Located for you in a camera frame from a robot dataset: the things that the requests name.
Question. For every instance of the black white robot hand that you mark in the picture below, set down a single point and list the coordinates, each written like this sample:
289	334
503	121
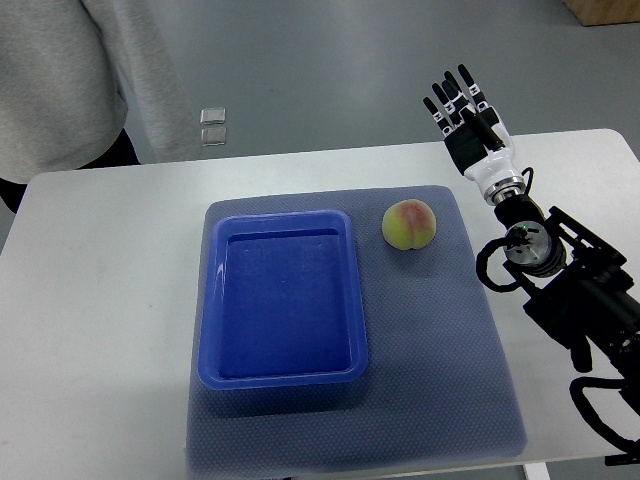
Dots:
475	136

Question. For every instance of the green red peach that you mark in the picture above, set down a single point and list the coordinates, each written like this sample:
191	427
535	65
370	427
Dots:
409	225

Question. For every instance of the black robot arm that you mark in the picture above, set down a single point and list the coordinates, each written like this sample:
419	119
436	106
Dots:
578	295

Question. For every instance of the lower metal floor plate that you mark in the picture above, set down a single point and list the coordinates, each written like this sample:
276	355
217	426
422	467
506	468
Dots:
214	136

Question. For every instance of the metal floor plate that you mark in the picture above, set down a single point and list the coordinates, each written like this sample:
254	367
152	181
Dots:
213	115
214	136

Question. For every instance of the upper metal floor plate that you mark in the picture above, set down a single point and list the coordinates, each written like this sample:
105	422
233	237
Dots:
213	115

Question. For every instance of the wooden box corner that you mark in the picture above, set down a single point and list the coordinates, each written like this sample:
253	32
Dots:
604	12

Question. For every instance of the blue grey textured mat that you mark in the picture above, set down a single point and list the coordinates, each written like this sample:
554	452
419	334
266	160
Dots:
436	388

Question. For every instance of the blue plastic tray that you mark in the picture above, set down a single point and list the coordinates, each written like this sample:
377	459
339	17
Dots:
282	303

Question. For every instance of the person in grey sweatshirt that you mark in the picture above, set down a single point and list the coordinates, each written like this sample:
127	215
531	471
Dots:
64	68

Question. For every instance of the white table leg bracket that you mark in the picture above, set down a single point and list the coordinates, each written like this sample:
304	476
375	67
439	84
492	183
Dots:
536	471

